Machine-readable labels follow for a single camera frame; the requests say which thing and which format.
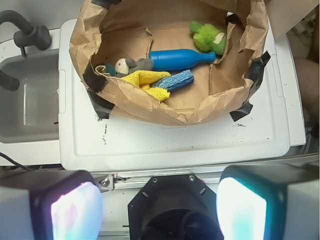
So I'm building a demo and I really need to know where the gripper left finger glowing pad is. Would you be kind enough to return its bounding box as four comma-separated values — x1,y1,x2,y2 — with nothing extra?
0,170,103,240

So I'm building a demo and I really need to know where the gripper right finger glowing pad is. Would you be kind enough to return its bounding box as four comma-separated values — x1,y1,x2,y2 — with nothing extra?
216,164,320,240

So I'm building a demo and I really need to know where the white plastic tray lid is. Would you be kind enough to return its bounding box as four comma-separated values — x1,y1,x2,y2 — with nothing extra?
58,19,291,172

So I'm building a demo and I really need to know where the teal round object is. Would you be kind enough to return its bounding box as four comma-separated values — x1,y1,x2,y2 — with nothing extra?
104,63,116,77

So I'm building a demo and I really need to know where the yellow towel cloth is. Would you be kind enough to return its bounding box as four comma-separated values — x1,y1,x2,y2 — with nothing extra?
121,70,171,102

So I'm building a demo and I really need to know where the grey plush mouse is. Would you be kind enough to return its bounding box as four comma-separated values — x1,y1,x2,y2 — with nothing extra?
115,57,154,78

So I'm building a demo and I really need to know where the blue sponge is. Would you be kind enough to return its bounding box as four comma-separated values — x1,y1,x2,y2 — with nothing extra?
151,69,194,92

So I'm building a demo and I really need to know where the grey faucet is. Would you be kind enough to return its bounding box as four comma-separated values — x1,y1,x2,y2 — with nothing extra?
0,9,53,91

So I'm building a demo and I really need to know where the brown paper bag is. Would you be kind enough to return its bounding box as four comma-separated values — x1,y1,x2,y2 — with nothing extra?
69,0,270,126

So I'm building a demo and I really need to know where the green plush toy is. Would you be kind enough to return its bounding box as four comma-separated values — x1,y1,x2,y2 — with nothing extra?
189,21,227,56

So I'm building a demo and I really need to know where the aluminium rail frame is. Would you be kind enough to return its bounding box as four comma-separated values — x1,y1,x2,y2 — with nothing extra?
92,171,222,193

